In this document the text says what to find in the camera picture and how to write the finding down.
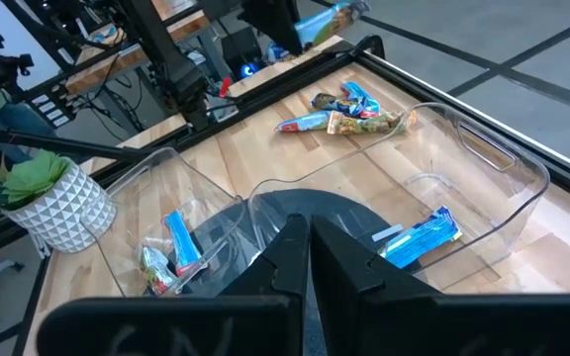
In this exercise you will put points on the blue red-ended granola bar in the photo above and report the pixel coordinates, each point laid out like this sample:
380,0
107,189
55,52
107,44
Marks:
302,122
182,242
356,96

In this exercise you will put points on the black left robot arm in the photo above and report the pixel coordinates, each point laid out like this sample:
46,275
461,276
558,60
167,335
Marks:
166,54

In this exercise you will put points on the green red-ended granola bar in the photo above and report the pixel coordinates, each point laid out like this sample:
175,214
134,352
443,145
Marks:
156,272
371,123

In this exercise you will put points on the red clip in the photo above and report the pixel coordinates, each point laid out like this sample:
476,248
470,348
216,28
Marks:
224,86

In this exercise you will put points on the clear plastic bin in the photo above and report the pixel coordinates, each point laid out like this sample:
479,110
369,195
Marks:
166,198
463,188

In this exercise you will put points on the black table frame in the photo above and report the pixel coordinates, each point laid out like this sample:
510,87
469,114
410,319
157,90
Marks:
265,99

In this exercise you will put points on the black power strip white labels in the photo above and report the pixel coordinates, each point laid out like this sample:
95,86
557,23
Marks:
52,111

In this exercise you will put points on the black computer with blue light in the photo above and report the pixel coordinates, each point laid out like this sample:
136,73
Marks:
240,49

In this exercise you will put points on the wooden table with black frame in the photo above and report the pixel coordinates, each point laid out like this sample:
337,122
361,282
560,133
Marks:
131,56

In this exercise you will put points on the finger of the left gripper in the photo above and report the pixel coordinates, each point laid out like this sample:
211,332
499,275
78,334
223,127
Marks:
275,22

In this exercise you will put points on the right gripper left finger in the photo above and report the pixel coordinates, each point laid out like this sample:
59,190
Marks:
191,326

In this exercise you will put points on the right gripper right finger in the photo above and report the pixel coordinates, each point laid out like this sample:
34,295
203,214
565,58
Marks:
438,326

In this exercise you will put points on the green plant in white pot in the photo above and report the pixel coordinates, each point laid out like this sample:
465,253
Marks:
57,212

